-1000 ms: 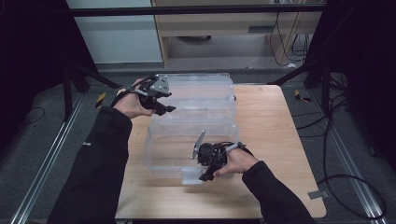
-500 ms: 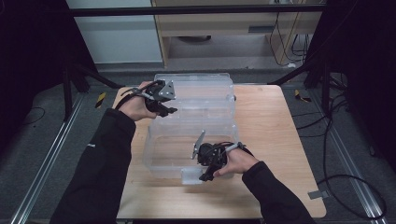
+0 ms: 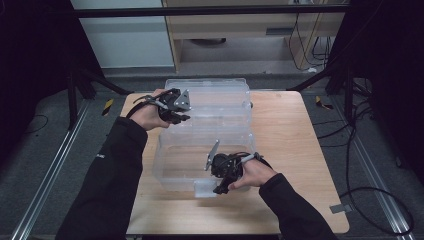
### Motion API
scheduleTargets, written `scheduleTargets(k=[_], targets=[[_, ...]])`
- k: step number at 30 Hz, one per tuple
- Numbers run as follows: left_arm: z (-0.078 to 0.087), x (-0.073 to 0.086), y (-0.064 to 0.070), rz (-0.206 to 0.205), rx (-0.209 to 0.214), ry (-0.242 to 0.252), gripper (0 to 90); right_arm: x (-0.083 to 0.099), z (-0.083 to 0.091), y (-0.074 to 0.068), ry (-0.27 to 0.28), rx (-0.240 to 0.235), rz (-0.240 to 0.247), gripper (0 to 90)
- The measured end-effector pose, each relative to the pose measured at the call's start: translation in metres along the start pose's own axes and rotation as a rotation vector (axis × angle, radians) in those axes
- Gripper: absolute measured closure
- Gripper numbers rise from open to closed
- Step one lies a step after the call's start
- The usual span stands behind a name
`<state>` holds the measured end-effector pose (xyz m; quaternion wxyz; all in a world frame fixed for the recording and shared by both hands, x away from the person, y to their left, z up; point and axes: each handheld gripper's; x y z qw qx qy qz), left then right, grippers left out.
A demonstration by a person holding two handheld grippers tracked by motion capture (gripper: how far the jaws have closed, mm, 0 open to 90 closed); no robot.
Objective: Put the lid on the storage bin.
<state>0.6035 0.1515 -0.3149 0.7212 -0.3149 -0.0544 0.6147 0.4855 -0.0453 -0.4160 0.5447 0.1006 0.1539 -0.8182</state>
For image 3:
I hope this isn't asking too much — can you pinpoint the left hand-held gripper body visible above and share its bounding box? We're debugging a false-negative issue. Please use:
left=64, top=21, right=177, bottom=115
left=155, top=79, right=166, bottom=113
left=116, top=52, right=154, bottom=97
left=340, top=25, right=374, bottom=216
left=156, top=87, right=193, bottom=123

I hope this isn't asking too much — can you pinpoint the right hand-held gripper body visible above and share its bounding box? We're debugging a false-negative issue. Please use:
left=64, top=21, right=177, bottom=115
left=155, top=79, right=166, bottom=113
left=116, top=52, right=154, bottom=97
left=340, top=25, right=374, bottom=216
left=203, top=139, right=246, bottom=184

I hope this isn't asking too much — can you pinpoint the clear plastic storage box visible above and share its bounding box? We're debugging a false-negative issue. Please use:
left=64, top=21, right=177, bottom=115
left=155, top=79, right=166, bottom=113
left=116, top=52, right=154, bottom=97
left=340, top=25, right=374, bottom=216
left=152, top=77, right=258, bottom=199

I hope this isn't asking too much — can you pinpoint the person's left hand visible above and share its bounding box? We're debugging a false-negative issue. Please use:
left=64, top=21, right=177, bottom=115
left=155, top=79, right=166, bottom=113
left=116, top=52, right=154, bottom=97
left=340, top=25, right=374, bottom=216
left=128, top=88, right=174, bottom=132

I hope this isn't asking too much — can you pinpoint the person's right hand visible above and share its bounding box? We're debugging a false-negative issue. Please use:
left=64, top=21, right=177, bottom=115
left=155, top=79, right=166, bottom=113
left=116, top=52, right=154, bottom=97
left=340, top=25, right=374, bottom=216
left=228, top=158, right=279, bottom=192

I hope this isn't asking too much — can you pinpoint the yellow-black floor tape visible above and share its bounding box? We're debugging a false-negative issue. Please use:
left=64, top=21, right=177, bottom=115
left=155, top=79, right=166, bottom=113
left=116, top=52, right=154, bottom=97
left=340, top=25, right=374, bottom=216
left=101, top=98, right=115, bottom=117
left=314, top=95, right=335, bottom=111

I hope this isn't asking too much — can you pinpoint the black horizontal bar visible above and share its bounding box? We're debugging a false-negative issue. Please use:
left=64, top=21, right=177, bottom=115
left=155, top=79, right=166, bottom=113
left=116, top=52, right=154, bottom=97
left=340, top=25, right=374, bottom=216
left=71, top=4, right=351, bottom=19

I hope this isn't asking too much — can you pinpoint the light wooden desk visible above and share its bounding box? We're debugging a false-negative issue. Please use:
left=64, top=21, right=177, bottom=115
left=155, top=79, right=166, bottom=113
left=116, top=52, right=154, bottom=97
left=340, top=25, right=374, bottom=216
left=161, top=0, right=348, bottom=73

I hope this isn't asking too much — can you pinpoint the black metal stand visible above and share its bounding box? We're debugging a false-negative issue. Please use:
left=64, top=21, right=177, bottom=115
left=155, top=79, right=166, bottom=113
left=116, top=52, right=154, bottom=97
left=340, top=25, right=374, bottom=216
left=64, top=61, right=135, bottom=132
left=286, top=61, right=372, bottom=128

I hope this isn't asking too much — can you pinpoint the grey tape piece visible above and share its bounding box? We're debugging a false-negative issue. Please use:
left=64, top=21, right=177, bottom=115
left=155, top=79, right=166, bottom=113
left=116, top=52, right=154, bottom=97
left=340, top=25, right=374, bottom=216
left=329, top=203, right=354, bottom=215

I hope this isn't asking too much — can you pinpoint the black curtain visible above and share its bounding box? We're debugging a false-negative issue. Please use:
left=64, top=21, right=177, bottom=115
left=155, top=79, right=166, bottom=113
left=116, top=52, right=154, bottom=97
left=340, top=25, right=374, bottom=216
left=329, top=0, right=424, bottom=186
left=0, top=0, right=104, bottom=164

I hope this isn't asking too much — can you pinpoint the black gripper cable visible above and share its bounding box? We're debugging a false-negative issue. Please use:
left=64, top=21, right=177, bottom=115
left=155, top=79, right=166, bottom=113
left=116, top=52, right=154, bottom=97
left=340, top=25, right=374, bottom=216
left=229, top=151, right=273, bottom=170
left=124, top=89, right=178, bottom=119

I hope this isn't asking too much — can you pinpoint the black cable bundle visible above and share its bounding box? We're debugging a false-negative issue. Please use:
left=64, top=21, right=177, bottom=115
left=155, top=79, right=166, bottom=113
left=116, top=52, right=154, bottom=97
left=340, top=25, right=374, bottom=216
left=288, top=0, right=334, bottom=72

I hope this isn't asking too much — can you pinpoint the thin black floor cable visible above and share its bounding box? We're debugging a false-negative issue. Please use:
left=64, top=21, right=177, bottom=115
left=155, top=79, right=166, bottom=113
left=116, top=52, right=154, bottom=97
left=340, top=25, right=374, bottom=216
left=19, top=113, right=50, bottom=136

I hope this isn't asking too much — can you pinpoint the metal floor rail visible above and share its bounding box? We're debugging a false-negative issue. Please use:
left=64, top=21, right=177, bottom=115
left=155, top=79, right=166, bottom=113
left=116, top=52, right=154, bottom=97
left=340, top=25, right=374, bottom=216
left=9, top=99, right=92, bottom=240
left=349, top=133, right=418, bottom=240

